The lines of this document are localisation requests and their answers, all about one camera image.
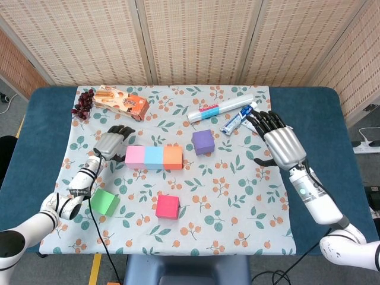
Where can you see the blue white toothpaste tube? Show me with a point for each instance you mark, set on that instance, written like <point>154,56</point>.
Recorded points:
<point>237,118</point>

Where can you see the pink foam cube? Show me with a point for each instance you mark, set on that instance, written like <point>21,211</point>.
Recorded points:
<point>135,155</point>

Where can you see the bamboo folding screen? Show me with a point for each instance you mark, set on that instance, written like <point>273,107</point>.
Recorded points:
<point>193,38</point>

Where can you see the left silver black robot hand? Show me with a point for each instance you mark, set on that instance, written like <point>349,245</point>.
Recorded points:
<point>108,145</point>

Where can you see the orange foam cube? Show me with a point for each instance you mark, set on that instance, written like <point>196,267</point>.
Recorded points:
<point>172,155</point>

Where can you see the green foam cube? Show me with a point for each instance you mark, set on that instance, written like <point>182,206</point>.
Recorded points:
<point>104,203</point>

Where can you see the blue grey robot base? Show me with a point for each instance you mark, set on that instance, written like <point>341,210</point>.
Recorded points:
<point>187,267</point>

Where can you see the black plug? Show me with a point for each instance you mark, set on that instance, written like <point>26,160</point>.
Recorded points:
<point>3,97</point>

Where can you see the light blue foam cube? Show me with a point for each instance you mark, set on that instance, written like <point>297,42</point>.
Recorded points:
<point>153,155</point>

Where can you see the black box with label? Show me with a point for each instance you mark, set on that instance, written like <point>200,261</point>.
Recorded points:
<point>374,196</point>

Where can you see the magenta red foam cube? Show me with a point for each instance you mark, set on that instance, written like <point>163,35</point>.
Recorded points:
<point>167,206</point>

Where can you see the purple foam cube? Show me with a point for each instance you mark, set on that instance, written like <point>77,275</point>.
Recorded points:
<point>203,141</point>

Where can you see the yellow floor tape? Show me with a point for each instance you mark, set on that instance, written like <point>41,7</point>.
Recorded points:
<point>95,268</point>

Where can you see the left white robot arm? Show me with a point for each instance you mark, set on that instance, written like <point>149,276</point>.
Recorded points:
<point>35,219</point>

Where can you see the black screen hinge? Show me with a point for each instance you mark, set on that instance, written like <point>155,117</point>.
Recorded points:
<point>370,107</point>

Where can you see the clear cling film roll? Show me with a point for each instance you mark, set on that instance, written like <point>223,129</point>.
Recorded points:
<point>207,111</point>

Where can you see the orange floor object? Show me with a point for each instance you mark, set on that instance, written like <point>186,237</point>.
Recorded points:
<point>114,283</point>

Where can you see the orange biscuit box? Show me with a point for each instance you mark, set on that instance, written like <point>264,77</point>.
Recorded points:
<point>124,102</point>

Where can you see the dark red grape bunch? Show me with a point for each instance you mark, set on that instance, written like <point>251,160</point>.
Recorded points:
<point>84,102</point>

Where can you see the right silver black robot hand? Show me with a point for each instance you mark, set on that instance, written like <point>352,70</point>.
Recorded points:
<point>283,145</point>

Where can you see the white power strip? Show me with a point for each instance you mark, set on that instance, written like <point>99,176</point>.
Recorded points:
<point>365,147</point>

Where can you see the floral print tablecloth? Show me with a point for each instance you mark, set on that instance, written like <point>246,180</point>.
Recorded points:
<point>237,178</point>

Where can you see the white nut snack bag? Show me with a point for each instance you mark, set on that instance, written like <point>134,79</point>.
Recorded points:
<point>248,126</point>

